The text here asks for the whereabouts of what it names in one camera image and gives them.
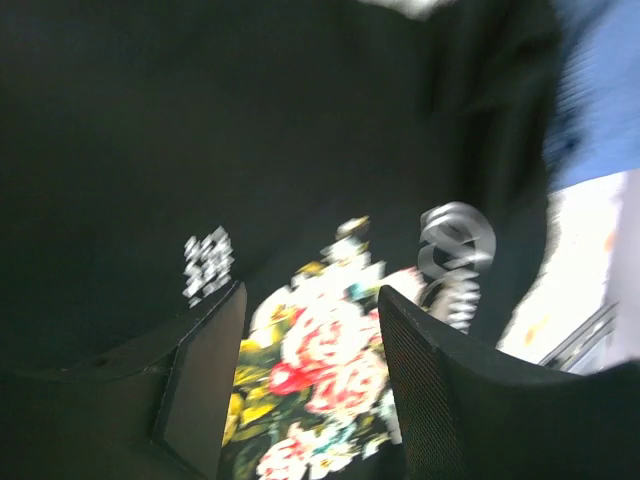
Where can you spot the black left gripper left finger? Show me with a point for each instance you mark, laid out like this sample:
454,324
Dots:
151,408

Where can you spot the blue patterned folded shirt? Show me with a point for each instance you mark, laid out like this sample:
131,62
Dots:
595,129

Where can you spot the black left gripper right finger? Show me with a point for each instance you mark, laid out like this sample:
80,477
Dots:
469,411

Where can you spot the black floral print t-shirt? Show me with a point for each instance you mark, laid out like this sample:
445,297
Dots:
153,152

